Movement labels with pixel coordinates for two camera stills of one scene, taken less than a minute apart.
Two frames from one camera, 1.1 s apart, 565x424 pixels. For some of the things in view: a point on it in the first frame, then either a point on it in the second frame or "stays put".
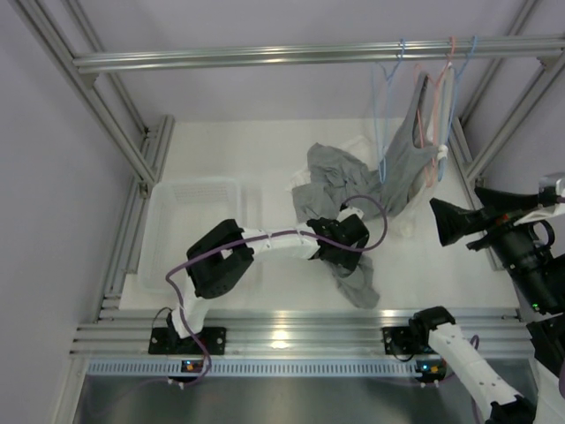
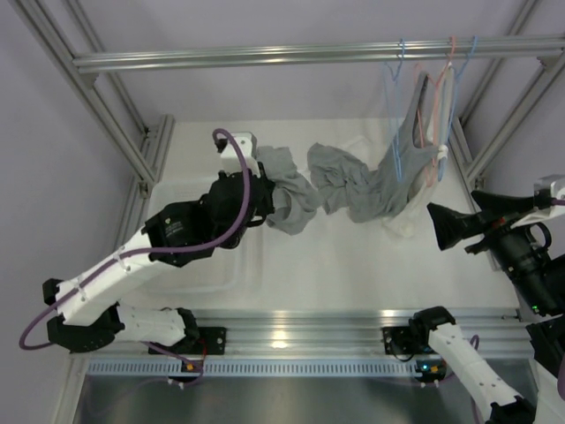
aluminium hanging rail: (430, 49) stays put
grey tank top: (357, 284) -> (295, 194)
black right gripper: (454, 222) stays put
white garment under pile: (358, 147) stays put
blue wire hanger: (382, 104) -> (391, 98)
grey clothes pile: (338, 179) stays put
